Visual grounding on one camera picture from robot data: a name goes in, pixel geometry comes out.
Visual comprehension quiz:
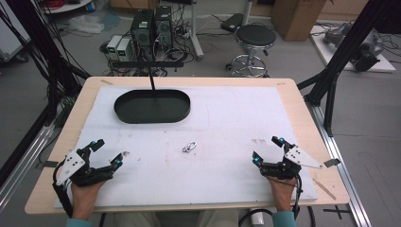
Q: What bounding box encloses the right hand-held gripper black cable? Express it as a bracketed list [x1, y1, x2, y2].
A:
[290, 174, 304, 220]

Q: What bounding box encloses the white foam mat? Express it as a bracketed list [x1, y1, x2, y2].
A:
[53, 85, 319, 209]

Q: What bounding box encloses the black oval tray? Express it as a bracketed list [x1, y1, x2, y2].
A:
[113, 89, 192, 125]

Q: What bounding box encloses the black camera stand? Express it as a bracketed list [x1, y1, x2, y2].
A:
[111, 60, 184, 93]

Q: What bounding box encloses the left hand-held gripper black cable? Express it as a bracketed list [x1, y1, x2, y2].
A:
[51, 160, 75, 218]

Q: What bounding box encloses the person's left hand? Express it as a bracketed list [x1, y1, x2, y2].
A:
[70, 179, 107, 220]

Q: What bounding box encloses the black flat box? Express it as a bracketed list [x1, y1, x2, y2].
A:
[219, 12, 245, 34]

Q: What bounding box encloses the black metal frame strut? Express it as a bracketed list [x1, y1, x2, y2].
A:
[5, 0, 92, 127]
[297, 0, 397, 137]

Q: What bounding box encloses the thin wooden stick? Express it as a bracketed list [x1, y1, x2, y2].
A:
[312, 177, 338, 201]

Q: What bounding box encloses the hand-held gripper black cable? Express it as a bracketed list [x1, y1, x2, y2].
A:
[51, 160, 75, 218]
[290, 174, 304, 220]

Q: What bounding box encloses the black computer tower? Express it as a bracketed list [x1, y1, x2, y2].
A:
[130, 9, 156, 49]
[153, 5, 174, 49]

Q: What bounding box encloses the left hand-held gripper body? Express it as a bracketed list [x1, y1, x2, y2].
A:
[55, 148, 115, 188]

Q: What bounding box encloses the white power supply unit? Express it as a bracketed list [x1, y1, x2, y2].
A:
[106, 34, 123, 61]
[115, 38, 133, 62]

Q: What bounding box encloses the white table leg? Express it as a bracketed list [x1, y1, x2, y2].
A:
[188, 0, 205, 61]

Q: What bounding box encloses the black looped cable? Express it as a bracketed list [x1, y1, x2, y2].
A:
[237, 207, 276, 227]

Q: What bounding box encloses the black round stool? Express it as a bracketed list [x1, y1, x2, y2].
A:
[224, 24, 278, 79]

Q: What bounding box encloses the white board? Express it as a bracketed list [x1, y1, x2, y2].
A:
[309, 25, 397, 74]

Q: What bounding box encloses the black and grey device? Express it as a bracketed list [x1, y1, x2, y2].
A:
[350, 31, 386, 73]

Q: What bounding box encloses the person's right hand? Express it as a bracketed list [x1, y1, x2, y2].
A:
[266, 175, 299, 213]

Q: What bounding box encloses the black tape cross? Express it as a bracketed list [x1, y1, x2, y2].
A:
[323, 204, 351, 220]

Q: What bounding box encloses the silver metal clasp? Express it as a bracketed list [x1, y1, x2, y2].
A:
[182, 141, 199, 154]

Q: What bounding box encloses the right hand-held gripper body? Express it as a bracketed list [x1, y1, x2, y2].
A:
[260, 145, 323, 181]

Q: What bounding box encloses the white plastic bag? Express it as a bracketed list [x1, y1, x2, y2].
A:
[67, 14, 105, 35]

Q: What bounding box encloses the aluminium rail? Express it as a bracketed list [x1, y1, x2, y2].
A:
[305, 101, 374, 227]
[0, 123, 57, 210]

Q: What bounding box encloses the white plug box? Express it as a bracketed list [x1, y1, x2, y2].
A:
[249, 207, 266, 227]

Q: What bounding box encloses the brown cardboard box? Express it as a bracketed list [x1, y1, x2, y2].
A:
[270, 0, 328, 43]

